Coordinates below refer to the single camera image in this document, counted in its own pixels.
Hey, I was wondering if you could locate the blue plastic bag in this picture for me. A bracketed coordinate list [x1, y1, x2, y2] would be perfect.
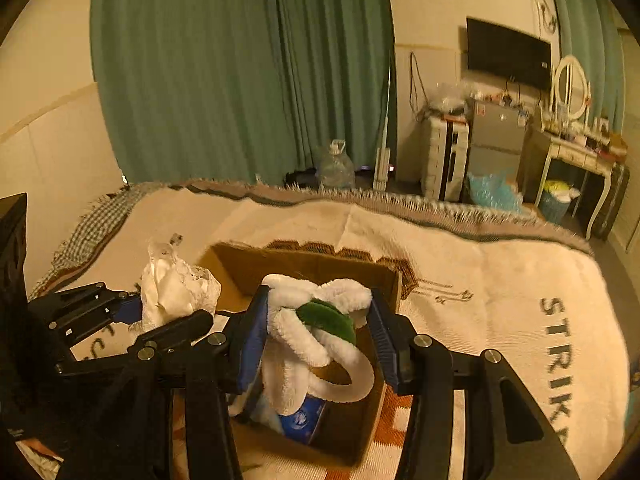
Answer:
[466, 169, 527, 214]

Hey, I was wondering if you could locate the teal waste basket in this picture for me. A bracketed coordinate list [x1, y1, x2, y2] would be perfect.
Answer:
[536, 179, 582, 224]

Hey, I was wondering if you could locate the cream printed blanket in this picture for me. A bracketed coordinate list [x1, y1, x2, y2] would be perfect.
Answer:
[27, 180, 630, 480]

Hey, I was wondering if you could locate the white suitcase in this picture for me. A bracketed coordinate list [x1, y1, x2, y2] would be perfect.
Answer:
[421, 114, 472, 202]

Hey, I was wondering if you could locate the white fluffy plush toy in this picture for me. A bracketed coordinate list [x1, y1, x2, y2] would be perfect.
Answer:
[251, 273, 377, 418]

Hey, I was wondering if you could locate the dark suitcase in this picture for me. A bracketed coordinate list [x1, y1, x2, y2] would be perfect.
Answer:
[594, 160, 632, 242]

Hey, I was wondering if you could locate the white plastic bag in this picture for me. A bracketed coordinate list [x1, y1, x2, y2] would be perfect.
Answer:
[127, 240, 222, 333]

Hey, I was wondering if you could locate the black floor object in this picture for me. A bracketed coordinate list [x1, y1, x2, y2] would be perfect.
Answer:
[284, 170, 321, 189]

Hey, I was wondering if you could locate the white dressing table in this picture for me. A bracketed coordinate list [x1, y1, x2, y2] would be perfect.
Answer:
[529, 119, 629, 241]

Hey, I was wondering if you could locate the black wall television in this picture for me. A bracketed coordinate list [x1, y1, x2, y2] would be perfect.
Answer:
[465, 16, 553, 92]

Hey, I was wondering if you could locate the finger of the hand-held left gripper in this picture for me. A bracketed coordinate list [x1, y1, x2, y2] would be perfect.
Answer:
[54, 309, 217, 378]
[29, 282, 147, 333]

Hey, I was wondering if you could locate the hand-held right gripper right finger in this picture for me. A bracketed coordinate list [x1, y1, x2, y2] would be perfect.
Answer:
[367, 287, 576, 480]

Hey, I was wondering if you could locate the blue packet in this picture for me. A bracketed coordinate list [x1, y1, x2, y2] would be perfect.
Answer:
[276, 392, 332, 446]

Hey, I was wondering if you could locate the wide green curtain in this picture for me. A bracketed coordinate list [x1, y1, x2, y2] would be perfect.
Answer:
[89, 0, 399, 187]

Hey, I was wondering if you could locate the white oval mirror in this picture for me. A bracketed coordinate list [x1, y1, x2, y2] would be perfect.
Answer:
[549, 55, 594, 124]

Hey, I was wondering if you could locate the brown cardboard box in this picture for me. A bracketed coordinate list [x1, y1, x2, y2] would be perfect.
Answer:
[195, 242, 405, 467]

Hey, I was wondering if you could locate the silver mini fridge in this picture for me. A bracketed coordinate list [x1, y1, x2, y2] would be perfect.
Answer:
[466, 98, 530, 197]

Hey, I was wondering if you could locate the narrow green curtain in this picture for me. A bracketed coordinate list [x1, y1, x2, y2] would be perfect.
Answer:
[544, 0, 627, 133]

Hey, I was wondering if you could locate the checked cloth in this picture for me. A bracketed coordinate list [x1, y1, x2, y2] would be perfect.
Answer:
[29, 184, 168, 302]

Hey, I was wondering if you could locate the clear water bottle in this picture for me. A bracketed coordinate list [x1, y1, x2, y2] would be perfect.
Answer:
[317, 138, 357, 191]

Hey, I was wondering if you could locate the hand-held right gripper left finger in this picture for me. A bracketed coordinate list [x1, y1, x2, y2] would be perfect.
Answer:
[60, 284, 273, 480]

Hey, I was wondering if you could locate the clear plastic bag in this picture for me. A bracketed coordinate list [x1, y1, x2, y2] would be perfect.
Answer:
[426, 81, 469, 117]

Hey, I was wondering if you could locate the black wall cable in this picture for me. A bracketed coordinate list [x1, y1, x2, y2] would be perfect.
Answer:
[409, 51, 427, 122]

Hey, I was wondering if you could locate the white stick vacuum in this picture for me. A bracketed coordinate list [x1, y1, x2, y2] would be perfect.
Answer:
[372, 51, 397, 192]

